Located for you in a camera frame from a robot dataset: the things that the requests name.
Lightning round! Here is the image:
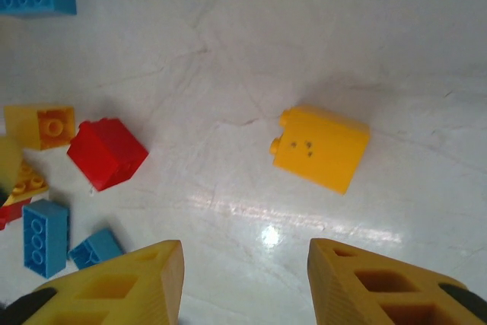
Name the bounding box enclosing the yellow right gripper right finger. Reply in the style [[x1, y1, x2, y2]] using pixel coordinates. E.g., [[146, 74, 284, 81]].
[[307, 237, 487, 325]]

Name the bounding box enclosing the small blue lego brick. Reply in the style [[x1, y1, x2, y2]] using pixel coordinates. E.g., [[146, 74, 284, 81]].
[[68, 227, 126, 270]]

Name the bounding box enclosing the yellow lego brick with marks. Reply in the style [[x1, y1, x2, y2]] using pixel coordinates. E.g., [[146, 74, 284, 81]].
[[271, 104, 371, 196]]

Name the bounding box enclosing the long blue lego brick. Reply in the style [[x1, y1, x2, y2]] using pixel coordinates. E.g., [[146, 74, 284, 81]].
[[21, 198, 71, 280]]

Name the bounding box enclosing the flat yellow lego brick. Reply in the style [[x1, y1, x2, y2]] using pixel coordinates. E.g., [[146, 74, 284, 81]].
[[10, 160, 50, 201]]

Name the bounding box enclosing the red lego brick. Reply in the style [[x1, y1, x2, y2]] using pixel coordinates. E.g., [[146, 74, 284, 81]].
[[66, 118, 150, 193], [0, 198, 33, 231]]

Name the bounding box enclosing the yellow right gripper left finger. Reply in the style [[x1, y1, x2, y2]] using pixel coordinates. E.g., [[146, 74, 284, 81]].
[[0, 240, 185, 325]]

